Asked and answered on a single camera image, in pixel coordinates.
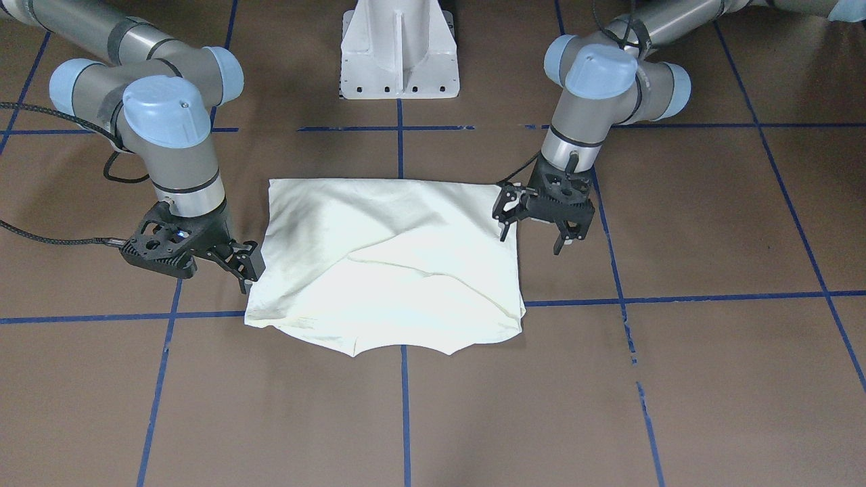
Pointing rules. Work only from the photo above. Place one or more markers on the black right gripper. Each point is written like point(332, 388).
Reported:
point(215, 232)

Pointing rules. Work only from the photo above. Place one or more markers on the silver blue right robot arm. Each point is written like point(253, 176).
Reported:
point(150, 95)

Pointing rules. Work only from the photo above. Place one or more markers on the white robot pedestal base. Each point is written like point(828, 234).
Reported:
point(399, 50)

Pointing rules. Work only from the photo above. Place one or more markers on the cream long-sleeve cat shirt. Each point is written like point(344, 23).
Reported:
point(355, 264)

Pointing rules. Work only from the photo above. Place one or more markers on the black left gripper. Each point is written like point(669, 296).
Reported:
point(512, 203)

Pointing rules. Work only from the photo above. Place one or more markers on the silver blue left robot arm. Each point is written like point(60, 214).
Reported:
point(605, 81)

